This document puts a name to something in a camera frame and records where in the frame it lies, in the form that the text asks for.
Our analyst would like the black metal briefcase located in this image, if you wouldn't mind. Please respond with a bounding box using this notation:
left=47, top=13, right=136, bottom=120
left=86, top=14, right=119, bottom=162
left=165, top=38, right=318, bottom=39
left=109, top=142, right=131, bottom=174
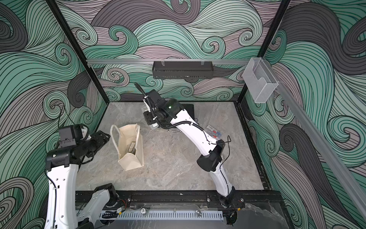
left=183, top=104, right=196, bottom=121

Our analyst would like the clear acrylic wall holder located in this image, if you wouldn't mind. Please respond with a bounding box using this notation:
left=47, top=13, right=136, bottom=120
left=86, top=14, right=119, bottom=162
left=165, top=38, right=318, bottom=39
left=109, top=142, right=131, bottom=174
left=242, top=57, right=278, bottom=104

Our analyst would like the aluminium rail back wall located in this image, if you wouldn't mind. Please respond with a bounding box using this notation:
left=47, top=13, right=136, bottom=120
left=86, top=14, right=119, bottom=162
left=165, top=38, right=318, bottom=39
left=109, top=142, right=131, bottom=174
left=86, top=58, right=251, bottom=66

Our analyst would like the white slotted cable duct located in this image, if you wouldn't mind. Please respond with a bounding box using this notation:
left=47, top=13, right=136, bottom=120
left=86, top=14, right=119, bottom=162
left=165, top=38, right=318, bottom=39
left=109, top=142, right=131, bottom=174
left=100, top=210, right=224, bottom=221

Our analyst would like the aluminium rail right wall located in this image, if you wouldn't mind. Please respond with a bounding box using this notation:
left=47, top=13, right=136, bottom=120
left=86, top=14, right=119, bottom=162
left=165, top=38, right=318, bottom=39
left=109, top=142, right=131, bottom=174
left=264, top=60, right=366, bottom=219

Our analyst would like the cream canvas tote bag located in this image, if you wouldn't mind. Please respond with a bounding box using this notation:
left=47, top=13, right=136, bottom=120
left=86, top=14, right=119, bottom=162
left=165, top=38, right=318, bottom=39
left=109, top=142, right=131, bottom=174
left=110, top=124, right=145, bottom=171

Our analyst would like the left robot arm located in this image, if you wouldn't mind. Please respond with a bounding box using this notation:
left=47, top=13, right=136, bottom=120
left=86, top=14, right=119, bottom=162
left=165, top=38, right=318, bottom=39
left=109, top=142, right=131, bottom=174
left=44, top=126, right=117, bottom=229

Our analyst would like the red label refill case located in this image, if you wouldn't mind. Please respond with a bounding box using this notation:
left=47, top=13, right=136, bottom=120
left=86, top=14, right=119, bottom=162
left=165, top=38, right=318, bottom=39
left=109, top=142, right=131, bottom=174
left=205, top=125, right=223, bottom=144

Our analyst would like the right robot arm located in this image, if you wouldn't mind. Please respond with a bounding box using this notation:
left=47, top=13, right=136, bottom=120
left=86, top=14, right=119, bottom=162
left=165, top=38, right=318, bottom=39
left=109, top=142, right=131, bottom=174
left=140, top=89, right=235, bottom=208

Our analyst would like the aluminium rail wall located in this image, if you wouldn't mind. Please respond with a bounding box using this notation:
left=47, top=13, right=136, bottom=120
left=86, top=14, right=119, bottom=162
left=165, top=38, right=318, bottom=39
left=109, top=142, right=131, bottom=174
left=86, top=58, right=251, bottom=66
left=264, top=60, right=366, bottom=219

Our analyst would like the black wall shelf tray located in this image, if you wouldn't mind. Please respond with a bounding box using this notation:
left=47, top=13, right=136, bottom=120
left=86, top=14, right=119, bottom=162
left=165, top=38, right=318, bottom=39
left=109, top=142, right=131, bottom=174
left=152, top=61, right=214, bottom=79

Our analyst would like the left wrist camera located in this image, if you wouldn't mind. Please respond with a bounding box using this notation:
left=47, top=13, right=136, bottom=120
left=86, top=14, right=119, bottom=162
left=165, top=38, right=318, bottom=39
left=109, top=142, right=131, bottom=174
left=57, top=124, right=91, bottom=148

